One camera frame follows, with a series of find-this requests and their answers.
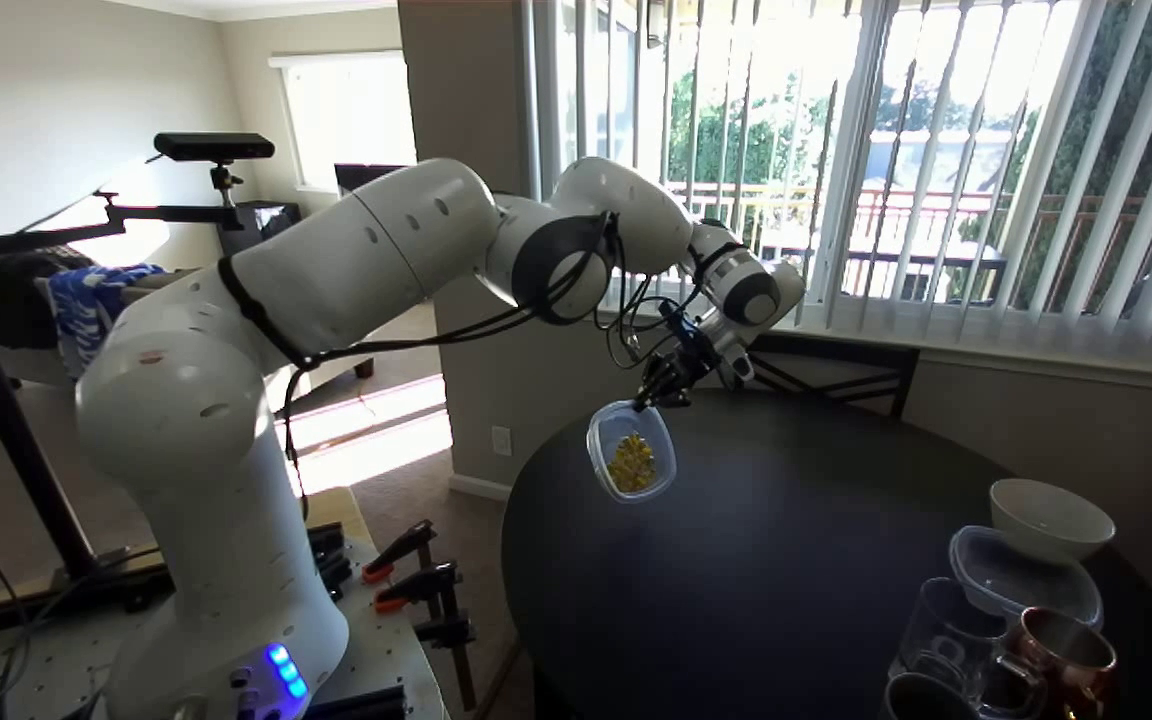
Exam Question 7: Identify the black metal chair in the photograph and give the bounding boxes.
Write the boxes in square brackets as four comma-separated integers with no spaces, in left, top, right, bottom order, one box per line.
[743,329,930,423]

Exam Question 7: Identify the white bowl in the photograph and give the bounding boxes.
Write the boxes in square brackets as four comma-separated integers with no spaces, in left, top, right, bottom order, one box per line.
[986,474,1120,562]

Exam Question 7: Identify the dark glass cup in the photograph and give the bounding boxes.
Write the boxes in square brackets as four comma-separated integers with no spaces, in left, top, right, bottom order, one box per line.
[881,667,987,720]

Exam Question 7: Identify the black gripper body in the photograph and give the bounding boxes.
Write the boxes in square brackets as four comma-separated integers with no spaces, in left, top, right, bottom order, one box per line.
[653,313,761,398]

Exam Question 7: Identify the copper mug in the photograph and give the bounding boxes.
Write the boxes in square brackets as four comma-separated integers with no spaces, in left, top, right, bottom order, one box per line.
[992,602,1123,720]

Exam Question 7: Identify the clear plastic lunchbox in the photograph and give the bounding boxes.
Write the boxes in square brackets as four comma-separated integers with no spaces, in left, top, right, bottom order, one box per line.
[579,395,685,508]

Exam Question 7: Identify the dark monitor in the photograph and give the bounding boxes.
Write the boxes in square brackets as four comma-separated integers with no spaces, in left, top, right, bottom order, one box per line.
[329,161,410,199]

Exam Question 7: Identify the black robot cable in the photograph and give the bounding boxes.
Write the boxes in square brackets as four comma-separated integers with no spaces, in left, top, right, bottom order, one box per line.
[213,210,632,376]

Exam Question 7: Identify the black stereo camera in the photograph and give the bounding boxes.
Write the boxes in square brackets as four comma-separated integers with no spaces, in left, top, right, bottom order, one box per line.
[148,129,279,168]

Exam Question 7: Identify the clear glass mug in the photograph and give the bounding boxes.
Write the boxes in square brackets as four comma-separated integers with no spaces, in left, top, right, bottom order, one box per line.
[886,573,1009,700]

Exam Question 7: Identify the white vertical blinds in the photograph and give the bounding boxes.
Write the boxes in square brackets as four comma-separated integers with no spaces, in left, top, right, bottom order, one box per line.
[523,0,1152,359]

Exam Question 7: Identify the clear plastic container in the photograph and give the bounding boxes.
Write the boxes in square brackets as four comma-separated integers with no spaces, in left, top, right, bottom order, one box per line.
[945,518,1108,632]

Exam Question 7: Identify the red black clamp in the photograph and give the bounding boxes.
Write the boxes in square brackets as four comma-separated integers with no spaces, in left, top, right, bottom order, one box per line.
[361,516,441,586]
[371,555,483,711]

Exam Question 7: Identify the yellow corn kernels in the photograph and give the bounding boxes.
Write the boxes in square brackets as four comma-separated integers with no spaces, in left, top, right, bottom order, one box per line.
[606,433,664,496]

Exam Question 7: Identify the blue cloth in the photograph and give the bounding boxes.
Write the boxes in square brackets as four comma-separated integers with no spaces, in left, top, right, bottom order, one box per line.
[45,259,175,379]

